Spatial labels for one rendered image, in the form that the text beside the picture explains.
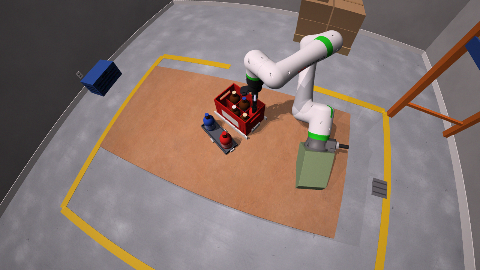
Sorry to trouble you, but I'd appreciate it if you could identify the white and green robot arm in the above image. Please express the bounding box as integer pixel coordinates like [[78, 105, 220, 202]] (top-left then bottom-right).
[[244, 30, 349, 153]]

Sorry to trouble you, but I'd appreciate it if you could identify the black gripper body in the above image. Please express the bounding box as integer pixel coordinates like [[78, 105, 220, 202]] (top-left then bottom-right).
[[248, 85, 262, 97]]

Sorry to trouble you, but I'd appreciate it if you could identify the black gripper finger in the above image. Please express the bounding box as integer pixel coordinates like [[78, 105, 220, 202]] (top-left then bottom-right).
[[251, 92, 258, 113]]

